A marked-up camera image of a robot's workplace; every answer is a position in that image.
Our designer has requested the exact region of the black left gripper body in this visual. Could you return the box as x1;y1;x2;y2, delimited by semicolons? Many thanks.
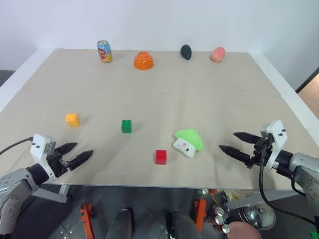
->
46;151;70;178

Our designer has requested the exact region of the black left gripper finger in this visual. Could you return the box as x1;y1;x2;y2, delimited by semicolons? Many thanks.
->
55;142;78;156
67;149;94;171

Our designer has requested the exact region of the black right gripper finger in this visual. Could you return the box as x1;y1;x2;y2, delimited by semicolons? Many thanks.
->
219;145;251;163
233;131;262;145

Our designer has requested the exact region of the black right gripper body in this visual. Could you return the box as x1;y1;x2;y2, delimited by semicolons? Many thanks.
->
245;136;273;170

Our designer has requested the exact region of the white table leg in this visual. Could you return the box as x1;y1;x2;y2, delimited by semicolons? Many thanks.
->
58;184;70;198

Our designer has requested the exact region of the orange toy brick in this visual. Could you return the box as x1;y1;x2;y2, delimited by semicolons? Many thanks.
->
65;113;81;128

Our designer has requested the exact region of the green white mushroom plush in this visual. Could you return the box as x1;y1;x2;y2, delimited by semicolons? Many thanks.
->
172;128;205;158

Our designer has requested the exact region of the green toy brick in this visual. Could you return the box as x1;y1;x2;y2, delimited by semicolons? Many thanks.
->
121;119;133;134

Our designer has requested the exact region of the orange metal clamp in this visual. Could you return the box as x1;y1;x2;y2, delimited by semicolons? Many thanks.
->
193;198;207;233
79;202;96;239

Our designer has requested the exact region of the shiny metal pot lid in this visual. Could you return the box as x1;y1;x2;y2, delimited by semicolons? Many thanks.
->
237;198;277;231

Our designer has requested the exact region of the red toy brick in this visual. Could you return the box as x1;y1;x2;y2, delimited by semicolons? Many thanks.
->
155;149;167;165

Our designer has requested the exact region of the dark rounded shape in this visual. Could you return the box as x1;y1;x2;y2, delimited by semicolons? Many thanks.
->
111;207;136;239
165;210;203;239

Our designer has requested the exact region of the pink round plate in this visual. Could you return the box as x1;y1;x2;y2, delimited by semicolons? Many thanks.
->
227;221;263;239

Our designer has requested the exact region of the pink peach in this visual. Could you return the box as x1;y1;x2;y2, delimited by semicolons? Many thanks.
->
209;46;226;63

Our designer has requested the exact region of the beige table cover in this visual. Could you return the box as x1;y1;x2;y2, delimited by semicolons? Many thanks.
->
0;48;319;190

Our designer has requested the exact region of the colourful printed soda can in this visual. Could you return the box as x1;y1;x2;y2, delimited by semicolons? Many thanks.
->
97;40;113;63

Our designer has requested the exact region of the dark green avocado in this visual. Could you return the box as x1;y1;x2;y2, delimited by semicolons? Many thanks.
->
180;44;192;61

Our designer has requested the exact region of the orange upturned bowl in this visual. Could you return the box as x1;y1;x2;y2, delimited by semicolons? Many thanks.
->
133;51;155;71

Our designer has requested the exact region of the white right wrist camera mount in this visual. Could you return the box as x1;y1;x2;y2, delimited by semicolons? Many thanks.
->
260;119;288;171

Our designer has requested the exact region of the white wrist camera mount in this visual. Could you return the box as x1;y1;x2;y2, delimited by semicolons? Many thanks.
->
30;133;58;180
260;119;288;171

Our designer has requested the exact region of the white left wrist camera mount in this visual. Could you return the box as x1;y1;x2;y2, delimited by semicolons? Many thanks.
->
30;133;58;180

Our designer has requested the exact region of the grey table bracket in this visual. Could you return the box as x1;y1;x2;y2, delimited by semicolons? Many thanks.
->
30;187;68;204

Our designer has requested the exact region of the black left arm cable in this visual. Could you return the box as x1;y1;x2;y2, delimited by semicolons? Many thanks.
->
0;137;34;155

